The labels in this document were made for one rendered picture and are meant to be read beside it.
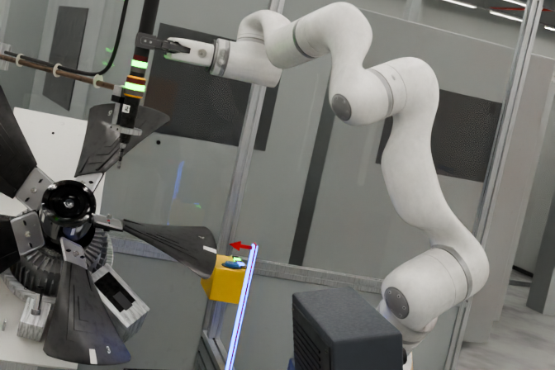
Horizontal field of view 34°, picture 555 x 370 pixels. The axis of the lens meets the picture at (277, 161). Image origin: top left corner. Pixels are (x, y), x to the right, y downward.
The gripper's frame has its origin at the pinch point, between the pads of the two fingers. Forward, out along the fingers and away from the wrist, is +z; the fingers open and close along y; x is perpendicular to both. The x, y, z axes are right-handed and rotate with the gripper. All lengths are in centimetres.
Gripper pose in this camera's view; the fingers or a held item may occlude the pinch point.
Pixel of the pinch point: (144, 40)
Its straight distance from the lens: 207.4
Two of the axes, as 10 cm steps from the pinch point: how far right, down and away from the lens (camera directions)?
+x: 2.1, -9.7, -0.9
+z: -9.5, -1.9, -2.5
